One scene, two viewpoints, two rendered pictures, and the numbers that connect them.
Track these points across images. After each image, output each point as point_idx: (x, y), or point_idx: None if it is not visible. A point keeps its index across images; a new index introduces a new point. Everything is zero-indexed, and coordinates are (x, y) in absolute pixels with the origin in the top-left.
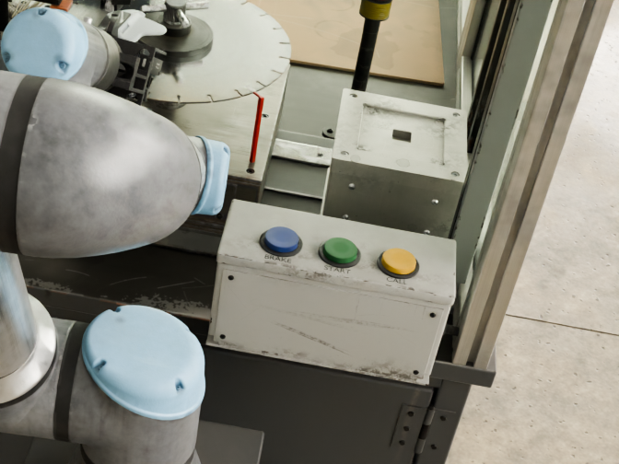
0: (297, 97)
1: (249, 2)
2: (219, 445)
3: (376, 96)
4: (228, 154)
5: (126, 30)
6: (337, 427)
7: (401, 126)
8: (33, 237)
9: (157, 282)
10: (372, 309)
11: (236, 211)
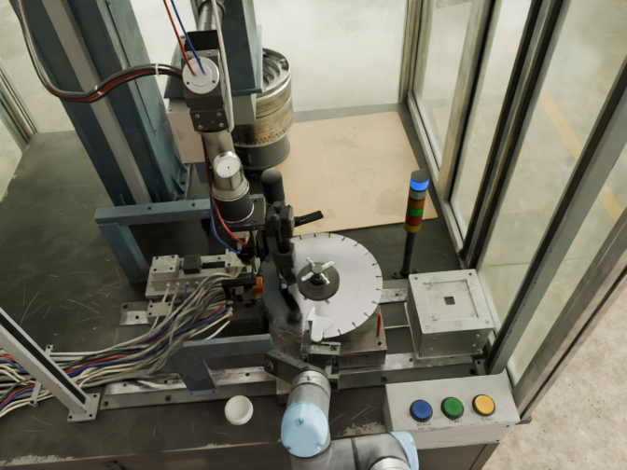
0: (370, 253)
1: (345, 237)
2: None
3: (426, 274)
4: (413, 443)
5: (313, 333)
6: None
7: (446, 293)
8: None
9: (350, 414)
10: (475, 430)
11: (390, 393)
